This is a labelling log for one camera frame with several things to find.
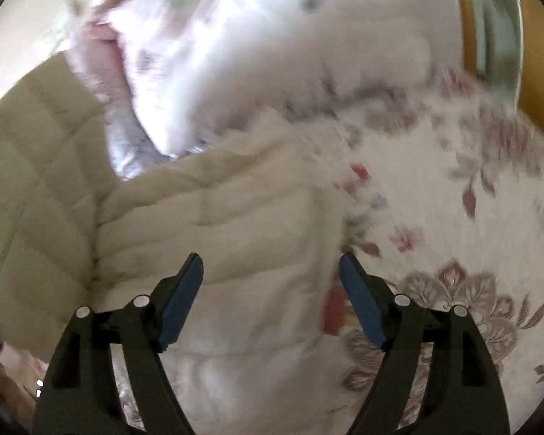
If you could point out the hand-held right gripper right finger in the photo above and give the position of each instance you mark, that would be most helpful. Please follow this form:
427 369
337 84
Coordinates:
365 303

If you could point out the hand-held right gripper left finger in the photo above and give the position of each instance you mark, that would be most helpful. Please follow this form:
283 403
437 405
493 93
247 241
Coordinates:
177 308

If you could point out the cream quilted duvet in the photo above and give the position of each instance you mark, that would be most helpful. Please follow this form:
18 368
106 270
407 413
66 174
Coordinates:
199 244

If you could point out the floral bed quilt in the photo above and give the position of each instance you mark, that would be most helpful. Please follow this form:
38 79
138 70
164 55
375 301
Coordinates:
458 217

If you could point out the bluish floral pillow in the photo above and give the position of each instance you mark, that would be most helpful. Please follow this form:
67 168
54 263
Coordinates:
129 152

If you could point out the pink floral pillow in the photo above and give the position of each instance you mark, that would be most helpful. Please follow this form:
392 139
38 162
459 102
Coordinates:
263 45

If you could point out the wooden cabinet with glass door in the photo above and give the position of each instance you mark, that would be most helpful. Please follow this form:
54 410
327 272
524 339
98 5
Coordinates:
503 31

